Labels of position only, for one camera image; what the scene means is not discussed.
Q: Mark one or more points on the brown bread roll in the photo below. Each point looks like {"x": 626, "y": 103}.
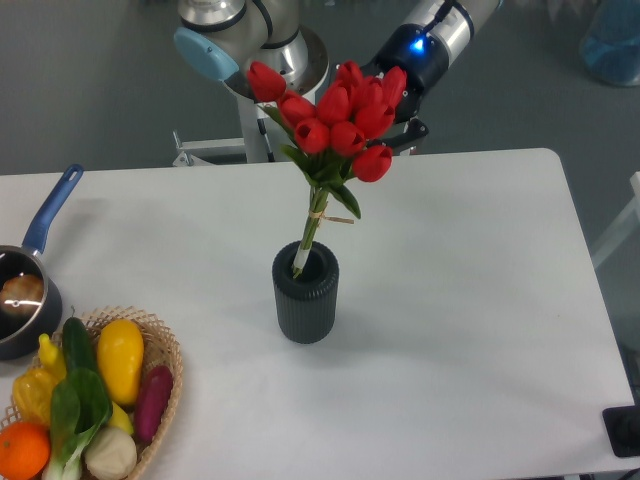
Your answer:
{"x": 21, "y": 296}

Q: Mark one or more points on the dark green cucumber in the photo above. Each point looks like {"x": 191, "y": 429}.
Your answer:
{"x": 77, "y": 347}

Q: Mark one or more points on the blue transparent container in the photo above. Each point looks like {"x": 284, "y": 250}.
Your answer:
{"x": 610, "y": 48}

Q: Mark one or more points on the yellow squash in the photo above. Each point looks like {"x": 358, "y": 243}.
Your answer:
{"x": 120, "y": 352}

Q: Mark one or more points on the small yellow pepper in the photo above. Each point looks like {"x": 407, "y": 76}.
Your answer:
{"x": 51, "y": 357}

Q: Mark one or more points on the green bok choy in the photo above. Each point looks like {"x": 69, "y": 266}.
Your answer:
{"x": 80, "y": 406}

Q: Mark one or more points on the purple eggplant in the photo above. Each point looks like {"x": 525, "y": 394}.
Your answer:
{"x": 152, "y": 401}

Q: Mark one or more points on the dark grey ribbed vase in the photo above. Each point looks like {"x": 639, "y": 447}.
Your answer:
{"x": 306, "y": 305}

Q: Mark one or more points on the black device at table edge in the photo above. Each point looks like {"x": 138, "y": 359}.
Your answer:
{"x": 622, "y": 426}

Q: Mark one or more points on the orange fruit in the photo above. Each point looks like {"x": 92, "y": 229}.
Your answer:
{"x": 25, "y": 450}

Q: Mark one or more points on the red tulip bouquet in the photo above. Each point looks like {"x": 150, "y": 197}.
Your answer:
{"x": 335, "y": 140}

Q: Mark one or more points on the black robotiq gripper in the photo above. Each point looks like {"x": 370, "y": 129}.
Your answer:
{"x": 424, "y": 59}

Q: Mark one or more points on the beige garlic bulb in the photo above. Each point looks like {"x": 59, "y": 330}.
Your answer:
{"x": 111, "y": 454}

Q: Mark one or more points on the blue handled saucepan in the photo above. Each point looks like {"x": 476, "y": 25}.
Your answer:
{"x": 19, "y": 335}

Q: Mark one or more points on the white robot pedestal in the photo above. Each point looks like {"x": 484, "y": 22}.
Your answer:
{"x": 260, "y": 141}

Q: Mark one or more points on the yellow bell pepper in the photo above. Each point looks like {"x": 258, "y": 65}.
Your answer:
{"x": 32, "y": 393}

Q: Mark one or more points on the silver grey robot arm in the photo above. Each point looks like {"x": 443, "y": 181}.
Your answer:
{"x": 219, "y": 39}

